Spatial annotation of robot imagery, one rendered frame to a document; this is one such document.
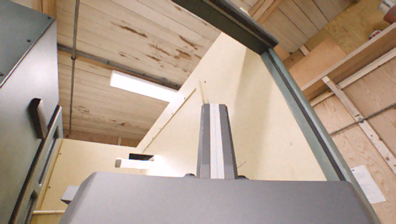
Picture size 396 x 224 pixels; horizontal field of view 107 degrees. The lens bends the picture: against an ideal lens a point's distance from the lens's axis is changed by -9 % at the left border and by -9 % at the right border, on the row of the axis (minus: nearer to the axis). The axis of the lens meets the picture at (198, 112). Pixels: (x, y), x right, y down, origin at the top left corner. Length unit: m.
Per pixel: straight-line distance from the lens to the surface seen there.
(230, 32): 0.51
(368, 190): 2.04
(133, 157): 1.17
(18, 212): 1.28
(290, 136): 0.45
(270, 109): 0.49
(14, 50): 0.86
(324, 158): 0.41
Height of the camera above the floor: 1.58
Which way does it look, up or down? 35 degrees up
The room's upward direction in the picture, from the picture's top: 9 degrees counter-clockwise
